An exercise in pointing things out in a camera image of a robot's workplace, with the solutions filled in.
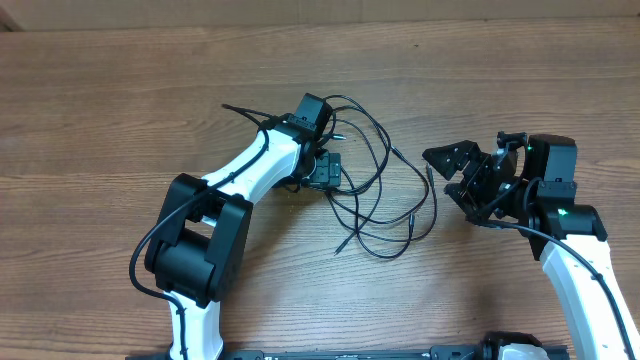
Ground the black thin USB cable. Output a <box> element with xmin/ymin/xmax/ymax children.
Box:
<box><xmin>319</xmin><ymin>94</ymin><xmax>436</xmax><ymax>256</ymax></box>

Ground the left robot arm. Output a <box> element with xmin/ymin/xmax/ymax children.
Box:
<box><xmin>130</xmin><ymin>94</ymin><xmax>335</xmax><ymax>359</ymax></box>

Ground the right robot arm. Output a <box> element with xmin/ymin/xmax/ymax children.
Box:
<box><xmin>422</xmin><ymin>132</ymin><xmax>639</xmax><ymax>359</ymax></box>

